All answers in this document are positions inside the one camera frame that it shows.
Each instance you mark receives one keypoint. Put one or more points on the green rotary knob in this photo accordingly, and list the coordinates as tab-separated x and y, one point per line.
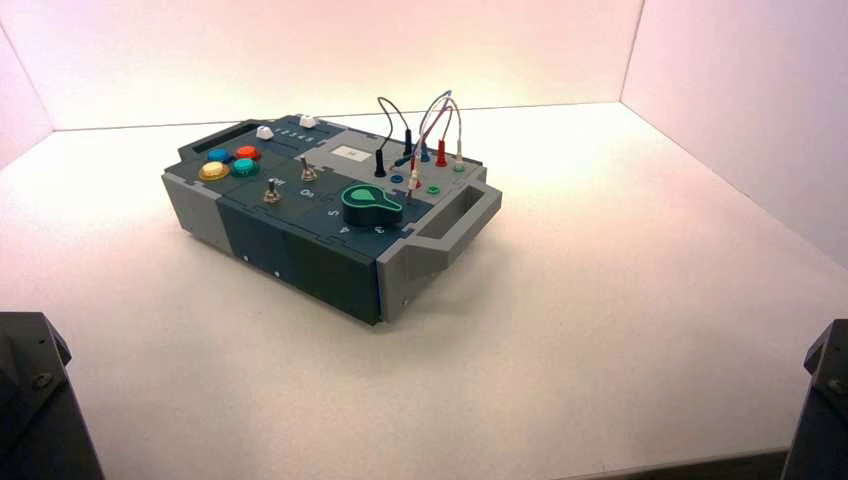
364	202

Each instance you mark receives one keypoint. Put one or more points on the grey and blue task box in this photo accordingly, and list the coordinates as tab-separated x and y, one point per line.
298	258

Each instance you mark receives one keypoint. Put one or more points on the black banana plug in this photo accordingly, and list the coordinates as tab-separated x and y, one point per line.
379	166

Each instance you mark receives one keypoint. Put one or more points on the dark navy banana plug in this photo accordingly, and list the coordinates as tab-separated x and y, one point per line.
407	142

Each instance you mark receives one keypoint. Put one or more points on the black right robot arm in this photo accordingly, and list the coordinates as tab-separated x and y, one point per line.
821	417

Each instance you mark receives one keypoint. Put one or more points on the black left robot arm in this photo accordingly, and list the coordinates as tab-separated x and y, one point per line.
33	411

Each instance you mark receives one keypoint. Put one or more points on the white banana plug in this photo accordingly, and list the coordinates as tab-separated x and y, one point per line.
413	177
459	158

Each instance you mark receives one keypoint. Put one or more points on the blue push button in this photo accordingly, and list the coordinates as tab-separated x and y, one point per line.
219	155

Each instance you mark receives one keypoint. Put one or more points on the white slider cap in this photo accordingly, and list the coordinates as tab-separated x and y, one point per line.
264	132
307	121

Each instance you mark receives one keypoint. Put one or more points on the green push button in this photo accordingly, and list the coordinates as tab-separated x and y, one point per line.
245	167

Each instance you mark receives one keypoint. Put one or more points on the metal toggle switch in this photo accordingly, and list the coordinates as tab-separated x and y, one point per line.
309	174
272	194

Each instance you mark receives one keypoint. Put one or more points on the blue banana plug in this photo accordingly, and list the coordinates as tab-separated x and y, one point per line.
424	156

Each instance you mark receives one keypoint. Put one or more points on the yellow push button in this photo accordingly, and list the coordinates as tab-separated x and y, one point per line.
213	171

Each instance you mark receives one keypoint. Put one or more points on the white label plate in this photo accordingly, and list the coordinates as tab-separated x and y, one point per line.
350	153

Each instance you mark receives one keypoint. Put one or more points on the red push button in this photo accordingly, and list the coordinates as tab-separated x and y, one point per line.
248	152

